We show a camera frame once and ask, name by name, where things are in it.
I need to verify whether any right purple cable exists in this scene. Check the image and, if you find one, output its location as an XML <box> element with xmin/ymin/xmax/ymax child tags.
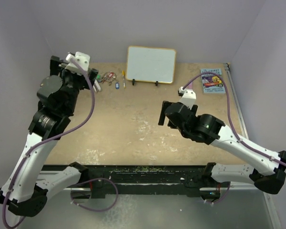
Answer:
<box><xmin>183</xmin><ymin>72</ymin><xmax>286</xmax><ymax>206</ymax></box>

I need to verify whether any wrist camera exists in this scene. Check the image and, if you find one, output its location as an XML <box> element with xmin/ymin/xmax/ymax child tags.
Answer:
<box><xmin>178</xmin><ymin>86</ymin><xmax>196</xmax><ymax>108</ymax></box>
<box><xmin>64</xmin><ymin>52</ymin><xmax>90</xmax><ymax>73</ymax></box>

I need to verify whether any small whiteboard on stand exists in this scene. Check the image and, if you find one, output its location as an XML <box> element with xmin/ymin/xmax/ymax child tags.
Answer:
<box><xmin>125</xmin><ymin>46</ymin><xmax>177</xmax><ymax>85</ymax></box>

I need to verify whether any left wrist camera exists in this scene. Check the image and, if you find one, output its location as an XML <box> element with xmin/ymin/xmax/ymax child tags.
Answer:
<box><xmin>64</xmin><ymin>52</ymin><xmax>90</xmax><ymax>73</ymax></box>

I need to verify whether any aluminium frame rail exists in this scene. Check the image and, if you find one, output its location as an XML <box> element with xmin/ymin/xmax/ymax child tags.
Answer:
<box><xmin>222</xmin><ymin>63</ymin><xmax>262</xmax><ymax>185</ymax></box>

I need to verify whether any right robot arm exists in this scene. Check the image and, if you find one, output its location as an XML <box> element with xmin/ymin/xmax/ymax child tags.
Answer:
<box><xmin>158</xmin><ymin>101</ymin><xmax>286</xmax><ymax>195</ymax></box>

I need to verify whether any purple cable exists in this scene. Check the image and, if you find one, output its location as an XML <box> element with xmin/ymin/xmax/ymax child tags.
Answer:
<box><xmin>183</xmin><ymin>72</ymin><xmax>286</xmax><ymax>206</ymax></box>
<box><xmin>1</xmin><ymin>59</ymin><xmax>120</xmax><ymax>229</ymax></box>

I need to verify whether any white eraser block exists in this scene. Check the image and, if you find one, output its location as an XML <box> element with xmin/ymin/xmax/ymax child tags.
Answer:
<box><xmin>93</xmin><ymin>80</ymin><xmax>102</xmax><ymax>93</ymax></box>

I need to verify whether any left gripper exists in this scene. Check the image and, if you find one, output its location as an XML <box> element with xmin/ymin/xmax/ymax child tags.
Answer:
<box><xmin>51</xmin><ymin>56</ymin><xmax>97</xmax><ymax>114</ymax></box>

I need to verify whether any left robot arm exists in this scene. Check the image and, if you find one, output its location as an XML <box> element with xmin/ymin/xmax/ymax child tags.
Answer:
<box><xmin>0</xmin><ymin>52</ymin><xmax>98</xmax><ymax>217</ymax></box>

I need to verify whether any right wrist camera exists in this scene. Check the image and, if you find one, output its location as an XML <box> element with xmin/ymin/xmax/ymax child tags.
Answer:
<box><xmin>178</xmin><ymin>86</ymin><xmax>196</xmax><ymax>108</ymax></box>

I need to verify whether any yellow white marker pen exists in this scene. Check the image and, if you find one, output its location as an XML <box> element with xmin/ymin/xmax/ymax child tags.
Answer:
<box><xmin>122</xmin><ymin>70</ymin><xmax>126</xmax><ymax>89</ymax></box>

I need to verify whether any blue paperback book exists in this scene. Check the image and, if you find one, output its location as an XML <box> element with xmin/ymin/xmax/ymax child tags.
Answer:
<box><xmin>200</xmin><ymin>68</ymin><xmax>225</xmax><ymax>94</ymax></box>

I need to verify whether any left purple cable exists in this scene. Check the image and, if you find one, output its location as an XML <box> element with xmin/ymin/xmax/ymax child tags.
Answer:
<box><xmin>1</xmin><ymin>59</ymin><xmax>120</xmax><ymax>229</ymax></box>

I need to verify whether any keyring with tagged keys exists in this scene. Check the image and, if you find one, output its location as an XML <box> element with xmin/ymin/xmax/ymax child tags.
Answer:
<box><xmin>101</xmin><ymin>72</ymin><xmax>120</xmax><ymax>90</ymax></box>

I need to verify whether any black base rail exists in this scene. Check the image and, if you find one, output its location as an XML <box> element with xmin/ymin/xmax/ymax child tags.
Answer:
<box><xmin>41</xmin><ymin>163</ymin><xmax>231</xmax><ymax>200</ymax></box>

